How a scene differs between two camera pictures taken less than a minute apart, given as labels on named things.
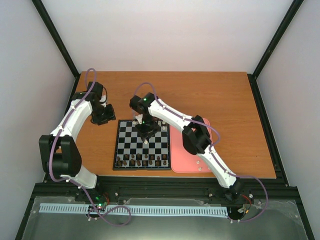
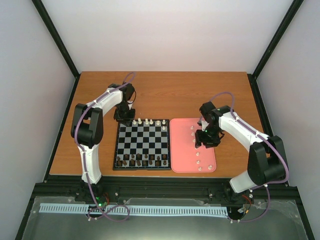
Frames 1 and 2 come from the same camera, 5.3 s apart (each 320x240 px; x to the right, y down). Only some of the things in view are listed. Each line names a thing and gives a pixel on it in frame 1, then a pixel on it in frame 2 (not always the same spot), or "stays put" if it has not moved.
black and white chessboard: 132,152 stays put
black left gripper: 111,116 → 127,120
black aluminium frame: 95,207 stays put
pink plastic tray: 182,161 stays put
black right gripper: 143,133 → 200,139
